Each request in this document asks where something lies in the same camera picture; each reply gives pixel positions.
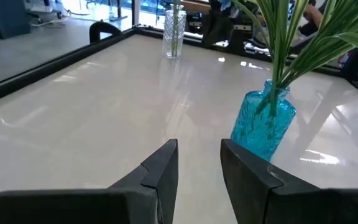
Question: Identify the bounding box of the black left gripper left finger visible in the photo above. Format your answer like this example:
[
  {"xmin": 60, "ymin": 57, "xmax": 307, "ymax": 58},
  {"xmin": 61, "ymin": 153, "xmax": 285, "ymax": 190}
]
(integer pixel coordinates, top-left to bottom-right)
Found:
[{"xmin": 0, "ymin": 138, "xmax": 179, "ymax": 224}]

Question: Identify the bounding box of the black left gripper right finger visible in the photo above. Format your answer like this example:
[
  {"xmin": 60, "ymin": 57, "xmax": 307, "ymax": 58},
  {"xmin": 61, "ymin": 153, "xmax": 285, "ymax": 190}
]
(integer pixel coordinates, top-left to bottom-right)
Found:
[{"xmin": 219, "ymin": 138, "xmax": 358, "ymax": 224}]

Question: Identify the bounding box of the blue artificial flower bunch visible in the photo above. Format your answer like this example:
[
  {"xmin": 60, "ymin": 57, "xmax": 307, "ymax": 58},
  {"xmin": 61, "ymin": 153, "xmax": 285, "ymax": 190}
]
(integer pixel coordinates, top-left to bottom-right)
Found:
[
  {"xmin": 278, "ymin": 0, "xmax": 358, "ymax": 91},
  {"xmin": 218, "ymin": 0, "xmax": 310, "ymax": 118}
]

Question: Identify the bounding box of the blue patterned glass vase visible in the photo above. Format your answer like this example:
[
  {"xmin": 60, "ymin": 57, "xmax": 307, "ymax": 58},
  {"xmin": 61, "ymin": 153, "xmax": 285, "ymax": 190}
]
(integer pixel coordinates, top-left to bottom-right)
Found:
[{"xmin": 230, "ymin": 79, "xmax": 297, "ymax": 162}]

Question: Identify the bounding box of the clear patterned glass vase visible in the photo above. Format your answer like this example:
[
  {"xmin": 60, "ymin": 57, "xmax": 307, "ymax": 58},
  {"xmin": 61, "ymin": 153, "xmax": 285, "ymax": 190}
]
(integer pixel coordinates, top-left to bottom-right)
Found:
[{"xmin": 162, "ymin": 3, "xmax": 187, "ymax": 59}]

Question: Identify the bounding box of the person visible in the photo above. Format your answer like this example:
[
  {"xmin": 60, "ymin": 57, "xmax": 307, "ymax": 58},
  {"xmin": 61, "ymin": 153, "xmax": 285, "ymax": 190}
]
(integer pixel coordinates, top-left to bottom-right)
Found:
[{"xmin": 300, "ymin": 0, "xmax": 326, "ymax": 37}]

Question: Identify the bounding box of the black computer tower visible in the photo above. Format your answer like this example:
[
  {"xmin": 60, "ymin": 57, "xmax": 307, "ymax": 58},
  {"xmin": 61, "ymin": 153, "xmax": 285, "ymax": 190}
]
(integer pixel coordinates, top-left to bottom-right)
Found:
[{"xmin": 0, "ymin": 0, "xmax": 31, "ymax": 40}]

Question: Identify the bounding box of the black aluminium table frame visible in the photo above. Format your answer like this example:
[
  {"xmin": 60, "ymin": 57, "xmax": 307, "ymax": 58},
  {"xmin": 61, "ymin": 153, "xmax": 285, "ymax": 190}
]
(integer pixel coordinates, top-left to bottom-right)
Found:
[{"xmin": 0, "ymin": 23, "xmax": 358, "ymax": 108}]

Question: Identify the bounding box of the black looped cable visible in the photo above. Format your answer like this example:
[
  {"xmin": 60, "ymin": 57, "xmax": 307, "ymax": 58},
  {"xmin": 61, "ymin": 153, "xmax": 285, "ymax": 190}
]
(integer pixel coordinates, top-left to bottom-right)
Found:
[{"xmin": 88, "ymin": 20, "xmax": 124, "ymax": 44}]

